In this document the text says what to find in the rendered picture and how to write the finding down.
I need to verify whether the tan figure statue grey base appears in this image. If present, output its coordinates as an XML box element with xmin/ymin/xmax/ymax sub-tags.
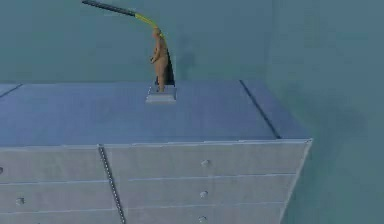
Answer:
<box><xmin>145</xmin><ymin>27</ymin><xmax>177</xmax><ymax>105</ymax></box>

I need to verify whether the grey chest of drawers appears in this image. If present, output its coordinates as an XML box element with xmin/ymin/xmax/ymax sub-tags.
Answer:
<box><xmin>0</xmin><ymin>79</ymin><xmax>314</xmax><ymax>224</ymax></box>

